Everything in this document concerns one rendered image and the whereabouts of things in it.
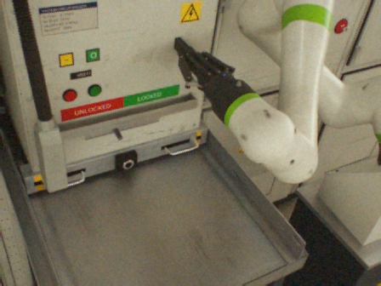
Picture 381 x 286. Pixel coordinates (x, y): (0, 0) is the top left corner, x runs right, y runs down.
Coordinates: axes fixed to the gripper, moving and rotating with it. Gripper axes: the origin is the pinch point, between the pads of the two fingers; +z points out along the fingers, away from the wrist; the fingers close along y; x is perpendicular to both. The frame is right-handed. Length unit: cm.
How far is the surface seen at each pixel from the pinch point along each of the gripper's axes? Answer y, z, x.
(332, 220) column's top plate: 39, -33, -48
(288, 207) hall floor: 88, 20, -123
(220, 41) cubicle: 27.4, 22.8, -14.8
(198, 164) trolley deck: 7.2, -3.8, -38.4
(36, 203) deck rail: -40, 0, -38
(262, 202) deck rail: 13.5, -26.5, -34.2
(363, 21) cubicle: 95, 24, -19
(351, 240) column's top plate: 39, -41, -48
